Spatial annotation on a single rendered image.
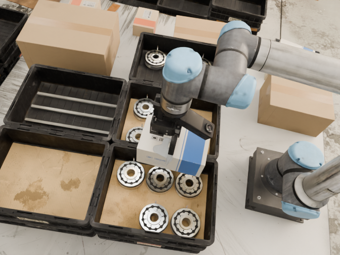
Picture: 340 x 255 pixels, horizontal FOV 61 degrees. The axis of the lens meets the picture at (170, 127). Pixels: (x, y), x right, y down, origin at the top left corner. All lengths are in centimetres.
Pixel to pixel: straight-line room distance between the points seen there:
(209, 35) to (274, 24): 179
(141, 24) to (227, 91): 118
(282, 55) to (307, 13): 296
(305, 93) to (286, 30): 185
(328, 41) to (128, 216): 283
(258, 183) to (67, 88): 91
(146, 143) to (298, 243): 79
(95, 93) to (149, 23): 60
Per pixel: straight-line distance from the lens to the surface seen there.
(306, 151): 111
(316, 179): 94
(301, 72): 72
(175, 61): 58
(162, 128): 74
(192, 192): 108
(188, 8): 254
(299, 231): 137
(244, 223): 128
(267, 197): 124
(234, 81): 60
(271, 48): 70
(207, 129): 76
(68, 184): 114
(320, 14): 372
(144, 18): 175
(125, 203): 109
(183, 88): 60
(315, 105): 150
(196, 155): 84
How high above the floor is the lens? 188
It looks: 59 degrees down
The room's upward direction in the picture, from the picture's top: 12 degrees clockwise
